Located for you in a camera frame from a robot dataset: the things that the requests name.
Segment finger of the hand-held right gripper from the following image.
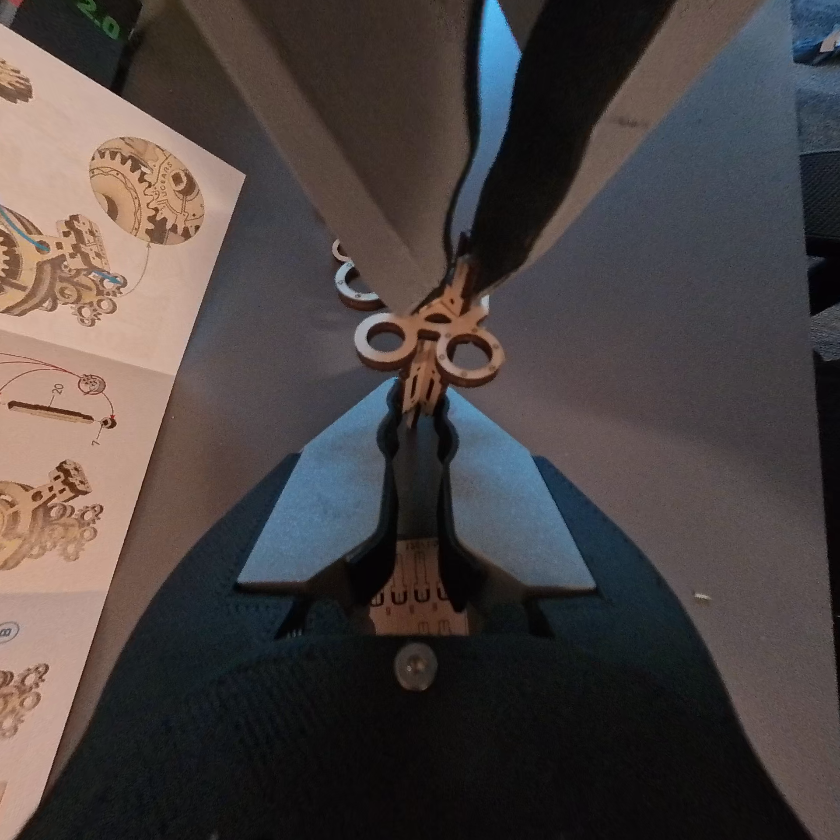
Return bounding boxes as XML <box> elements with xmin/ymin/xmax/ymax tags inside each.
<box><xmin>453</xmin><ymin>0</ymin><xmax>766</xmax><ymax>296</ymax></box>
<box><xmin>180</xmin><ymin>0</ymin><xmax>484</xmax><ymax>317</ymax></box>

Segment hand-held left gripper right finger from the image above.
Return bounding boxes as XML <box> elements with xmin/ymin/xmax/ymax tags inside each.
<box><xmin>435</xmin><ymin>399</ymin><xmax>598</xmax><ymax>610</ymax></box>

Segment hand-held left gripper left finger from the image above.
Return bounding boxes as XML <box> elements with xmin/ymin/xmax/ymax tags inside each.
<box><xmin>235</xmin><ymin>379</ymin><xmax>399</xmax><ymax>606</ymax></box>

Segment wooden model part with rings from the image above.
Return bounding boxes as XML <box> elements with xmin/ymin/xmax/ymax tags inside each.
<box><xmin>353</xmin><ymin>252</ymin><xmax>508</xmax><ymax>434</ymax></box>

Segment wooden parts sheet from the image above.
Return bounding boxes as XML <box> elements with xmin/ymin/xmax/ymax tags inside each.
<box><xmin>366</xmin><ymin>537</ymin><xmax>475</xmax><ymax>639</ymax></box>

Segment blue cloth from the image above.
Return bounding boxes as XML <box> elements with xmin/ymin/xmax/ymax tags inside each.
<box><xmin>790</xmin><ymin>0</ymin><xmax>840</xmax><ymax>64</ymax></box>

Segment black office chair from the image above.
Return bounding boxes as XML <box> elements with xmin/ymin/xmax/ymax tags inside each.
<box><xmin>796</xmin><ymin>66</ymin><xmax>840</xmax><ymax>363</ymax></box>

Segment assembly instruction booklet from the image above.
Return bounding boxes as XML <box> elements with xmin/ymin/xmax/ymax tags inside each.
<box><xmin>0</xmin><ymin>25</ymin><xmax>248</xmax><ymax>840</ymax></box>

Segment dark object with green print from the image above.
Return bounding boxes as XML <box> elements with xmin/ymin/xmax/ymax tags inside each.
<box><xmin>0</xmin><ymin>0</ymin><xmax>143</xmax><ymax>94</ymax></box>

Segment wooden ring parts on table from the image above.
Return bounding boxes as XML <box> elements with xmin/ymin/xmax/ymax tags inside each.
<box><xmin>335</xmin><ymin>261</ymin><xmax>383</xmax><ymax>311</ymax></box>

